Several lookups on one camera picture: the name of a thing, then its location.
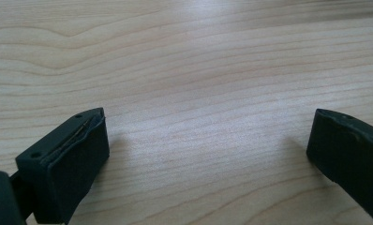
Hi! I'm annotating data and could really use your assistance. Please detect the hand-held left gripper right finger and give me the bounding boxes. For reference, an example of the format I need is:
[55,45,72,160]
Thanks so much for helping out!
[306,108,373,225]

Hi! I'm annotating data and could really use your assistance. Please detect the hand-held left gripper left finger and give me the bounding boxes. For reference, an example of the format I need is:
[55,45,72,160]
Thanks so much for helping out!
[15,107,111,225]

